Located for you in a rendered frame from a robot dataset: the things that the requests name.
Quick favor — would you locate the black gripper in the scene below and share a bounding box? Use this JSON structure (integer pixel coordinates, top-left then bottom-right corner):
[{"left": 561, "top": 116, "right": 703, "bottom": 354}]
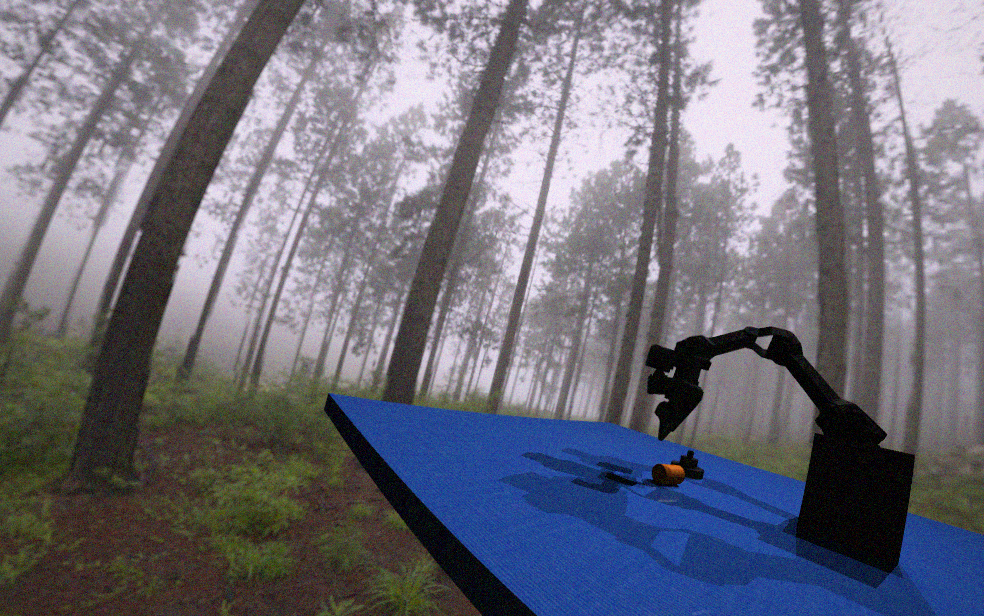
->
[{"left": 655, "top": 371, "right": 704, "bottom": 441}]

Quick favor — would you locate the orange knob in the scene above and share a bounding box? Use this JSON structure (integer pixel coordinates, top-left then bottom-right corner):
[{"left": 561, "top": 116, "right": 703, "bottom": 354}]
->
[{"left": 651, "top": 463, "right": 685, "bottom": 484}]

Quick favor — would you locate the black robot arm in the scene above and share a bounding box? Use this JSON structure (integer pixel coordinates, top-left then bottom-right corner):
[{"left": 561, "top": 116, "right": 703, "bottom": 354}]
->
[{"left": 646, "top": 326, "right": 887, "bottom": 447}]

